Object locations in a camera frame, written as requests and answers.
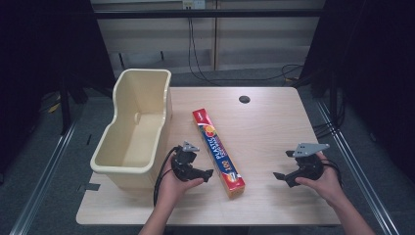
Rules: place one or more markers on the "person's right hand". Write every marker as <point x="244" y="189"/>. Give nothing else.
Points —
<point x="326" y="186"/>

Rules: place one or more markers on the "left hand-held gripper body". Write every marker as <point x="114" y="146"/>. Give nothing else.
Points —
<point x="184" y="161"/>

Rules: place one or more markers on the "long red blue wrap box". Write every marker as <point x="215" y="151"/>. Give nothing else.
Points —
<point x="216" y="150"/>

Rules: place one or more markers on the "cream plastic bin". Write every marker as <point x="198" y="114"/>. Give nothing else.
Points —
<point x="140" y="130"/>

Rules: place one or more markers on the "black metal stand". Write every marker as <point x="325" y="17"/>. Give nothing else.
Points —
<point x="65" y="104"/>

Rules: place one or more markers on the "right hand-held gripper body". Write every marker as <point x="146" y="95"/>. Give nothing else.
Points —
<point x="308" y="163"/>

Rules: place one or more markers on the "person's left hand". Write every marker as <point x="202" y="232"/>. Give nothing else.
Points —
<point x="173" y="189"/>

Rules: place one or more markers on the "metal floor rail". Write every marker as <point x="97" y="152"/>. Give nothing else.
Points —
<point x="355" y="163"/>
<point x="42" y="176"/>

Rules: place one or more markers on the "black horizontal bar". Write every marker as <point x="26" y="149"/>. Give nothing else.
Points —
<point x="208" y="13"/>

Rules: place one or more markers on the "black tape piece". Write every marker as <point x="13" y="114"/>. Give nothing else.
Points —
<point x="89" y="187"/>

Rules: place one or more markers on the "white wall power outlet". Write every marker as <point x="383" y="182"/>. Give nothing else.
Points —
<point x="193" y="4"/>

